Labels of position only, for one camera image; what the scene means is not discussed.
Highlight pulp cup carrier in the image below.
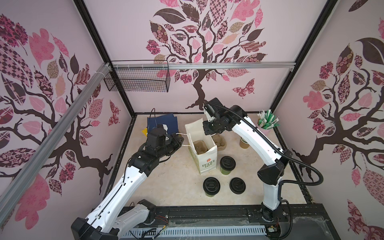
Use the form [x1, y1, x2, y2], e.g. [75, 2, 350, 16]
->
[193, 140, 208, 155]

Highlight white illustrated paper bag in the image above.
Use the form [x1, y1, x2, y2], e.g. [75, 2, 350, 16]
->
[178, 119, 218, 175]

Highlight black cup lid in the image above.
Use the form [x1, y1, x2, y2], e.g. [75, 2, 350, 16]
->
[203, 177, 221, 193]
[220, 156, 236, 172]

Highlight green paper coffee cup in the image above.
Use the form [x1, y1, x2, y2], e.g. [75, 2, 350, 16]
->
[220, 168, 233, 175]

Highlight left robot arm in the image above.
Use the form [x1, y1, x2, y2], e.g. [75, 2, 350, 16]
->
[71, 126, 184, 240]

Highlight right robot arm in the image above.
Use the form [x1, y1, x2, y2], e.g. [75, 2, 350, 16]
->
[203, 98, 324, 223]

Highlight stack of pulp cup carriers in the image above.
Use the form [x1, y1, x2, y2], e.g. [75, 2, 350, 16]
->
[212, 134, 227, 151]

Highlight stack of paper cups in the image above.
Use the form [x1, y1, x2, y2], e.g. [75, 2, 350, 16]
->
[240, 138, 250, 149]

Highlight dark blue napkins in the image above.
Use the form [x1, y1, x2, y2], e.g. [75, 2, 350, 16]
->
[147, 114, 179, 135]

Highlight pink straw holder cup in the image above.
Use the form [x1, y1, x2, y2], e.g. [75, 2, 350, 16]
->
[259, 128, 272, 136]

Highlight bundle of wrapped straws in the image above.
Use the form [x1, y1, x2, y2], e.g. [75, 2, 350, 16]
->
[258, 110, 279, 130]

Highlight stack of black lids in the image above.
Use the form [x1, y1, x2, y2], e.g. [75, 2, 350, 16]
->
[229, 178, 246, 195]

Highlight yellow napkins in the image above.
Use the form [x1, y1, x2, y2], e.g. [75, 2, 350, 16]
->
[142, 128, 148, 136]

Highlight aluminium rail back wall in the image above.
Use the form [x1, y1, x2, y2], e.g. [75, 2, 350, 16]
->
[112, 61, 296, 70]

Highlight aluminium rail wall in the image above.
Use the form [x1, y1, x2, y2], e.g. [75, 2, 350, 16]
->
[1, 63, 112, 224]
[112, 61, 296, 70]

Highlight black wire basket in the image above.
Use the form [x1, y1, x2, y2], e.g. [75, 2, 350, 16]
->
[104, 60, 171, 93]

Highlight white slotted cable duct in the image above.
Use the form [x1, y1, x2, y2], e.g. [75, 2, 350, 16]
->
[121, 226, 267, 240]

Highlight aluminium rail left wall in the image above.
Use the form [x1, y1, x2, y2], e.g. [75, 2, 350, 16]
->
[1, 63, 112, 224]

